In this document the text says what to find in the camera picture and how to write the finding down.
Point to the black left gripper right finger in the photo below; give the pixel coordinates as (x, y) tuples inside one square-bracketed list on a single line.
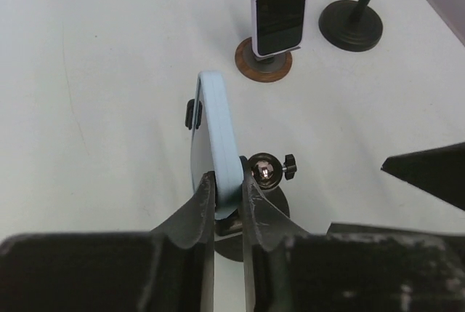
[(289, 269)]

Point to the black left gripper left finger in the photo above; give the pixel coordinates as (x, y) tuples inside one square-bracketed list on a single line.
[(170, 268)]

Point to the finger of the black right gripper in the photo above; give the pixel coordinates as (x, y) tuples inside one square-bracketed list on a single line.
[(439, 172)]

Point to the black clamp phone stand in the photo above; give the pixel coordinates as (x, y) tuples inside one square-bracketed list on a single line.
[(268, 173)]

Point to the light blue cased phone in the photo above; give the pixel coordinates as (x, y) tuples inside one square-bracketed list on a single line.
[(213, 146)]

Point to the white cased phone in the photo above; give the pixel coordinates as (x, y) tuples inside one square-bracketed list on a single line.
[(277, 26)]

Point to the black tall phone stand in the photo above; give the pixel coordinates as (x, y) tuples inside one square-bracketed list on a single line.
[(351, 25)]

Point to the wooden base phone stand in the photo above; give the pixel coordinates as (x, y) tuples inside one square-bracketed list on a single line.
[(262, 70)]

